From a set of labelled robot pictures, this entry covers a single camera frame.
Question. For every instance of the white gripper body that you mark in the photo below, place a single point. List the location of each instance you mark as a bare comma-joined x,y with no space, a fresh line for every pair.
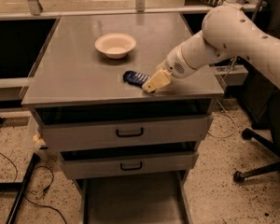
174,64

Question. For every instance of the blue rxbar blueberry wrapper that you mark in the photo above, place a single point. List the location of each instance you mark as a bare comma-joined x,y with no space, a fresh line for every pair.
135,78

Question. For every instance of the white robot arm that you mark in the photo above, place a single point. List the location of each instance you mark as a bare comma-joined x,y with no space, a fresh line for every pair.
226,32

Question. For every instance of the grey drawer cabinet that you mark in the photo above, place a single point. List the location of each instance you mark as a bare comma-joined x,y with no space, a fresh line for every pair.
76,83

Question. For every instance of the upper grey drawer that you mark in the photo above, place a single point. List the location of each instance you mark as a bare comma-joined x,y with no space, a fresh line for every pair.
125,133

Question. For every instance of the grey drawer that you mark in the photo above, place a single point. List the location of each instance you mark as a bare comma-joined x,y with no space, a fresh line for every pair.
125,133
130,165

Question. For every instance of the lower grey drawer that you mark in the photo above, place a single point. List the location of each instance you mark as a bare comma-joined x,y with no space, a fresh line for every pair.
130,165

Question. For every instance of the white paper bowl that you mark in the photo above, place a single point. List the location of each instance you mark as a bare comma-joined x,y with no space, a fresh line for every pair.
115,46

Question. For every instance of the black metal floor bar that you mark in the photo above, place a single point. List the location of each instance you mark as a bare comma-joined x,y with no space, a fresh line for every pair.
20,188

